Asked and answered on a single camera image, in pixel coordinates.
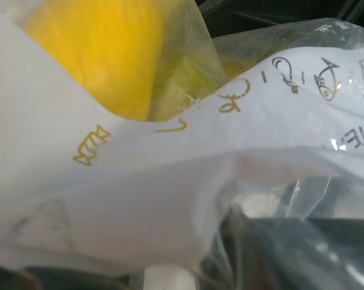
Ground yellow green fake starfruit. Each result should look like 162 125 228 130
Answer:
147 53 226 122

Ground zip bag with yellow fruit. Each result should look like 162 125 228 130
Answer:
0 1 364 289

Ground yellow fake mango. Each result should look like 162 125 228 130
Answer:
24 1 164 121

